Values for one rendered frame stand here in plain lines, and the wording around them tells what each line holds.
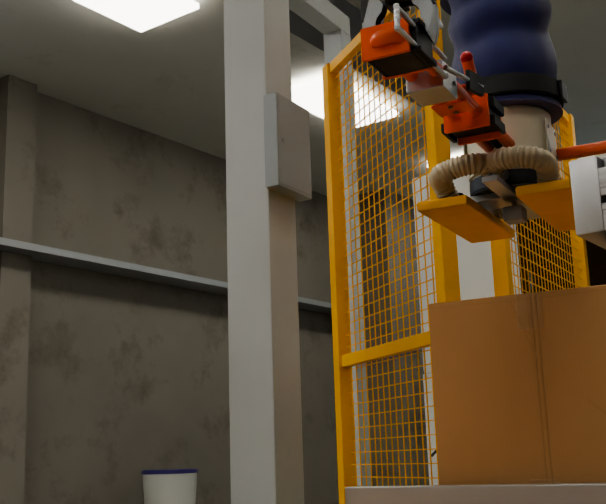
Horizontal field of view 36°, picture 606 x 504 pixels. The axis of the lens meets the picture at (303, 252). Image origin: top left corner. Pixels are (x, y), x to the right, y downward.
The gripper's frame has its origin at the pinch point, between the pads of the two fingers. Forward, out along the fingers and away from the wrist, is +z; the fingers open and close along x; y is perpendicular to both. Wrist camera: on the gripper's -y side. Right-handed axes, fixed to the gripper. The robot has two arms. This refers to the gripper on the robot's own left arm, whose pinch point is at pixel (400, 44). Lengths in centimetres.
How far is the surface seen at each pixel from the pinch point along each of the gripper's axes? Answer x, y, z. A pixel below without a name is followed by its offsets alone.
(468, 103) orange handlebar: -2.4, 23.5, 1.8
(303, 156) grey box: 85, 132, -34
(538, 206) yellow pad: -6, 53, 13
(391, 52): 0.0, -3.6, 2.6
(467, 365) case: 9, 50, 42
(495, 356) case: 4, 50, 41
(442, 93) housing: -1.4, 13.6, 3.2
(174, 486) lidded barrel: 446, 564, 85
